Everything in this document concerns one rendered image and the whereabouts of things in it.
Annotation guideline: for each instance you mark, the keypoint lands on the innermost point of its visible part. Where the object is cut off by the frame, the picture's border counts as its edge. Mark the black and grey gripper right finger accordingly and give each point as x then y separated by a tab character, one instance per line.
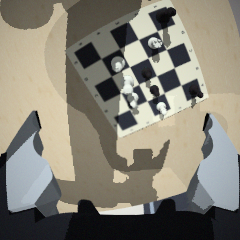
214	189

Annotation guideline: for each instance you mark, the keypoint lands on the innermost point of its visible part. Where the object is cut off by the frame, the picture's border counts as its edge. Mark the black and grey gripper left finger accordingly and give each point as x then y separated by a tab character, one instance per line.
29	190

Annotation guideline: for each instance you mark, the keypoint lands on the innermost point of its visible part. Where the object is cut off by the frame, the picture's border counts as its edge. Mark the black and white chessboard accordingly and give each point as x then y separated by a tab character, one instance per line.
174	67

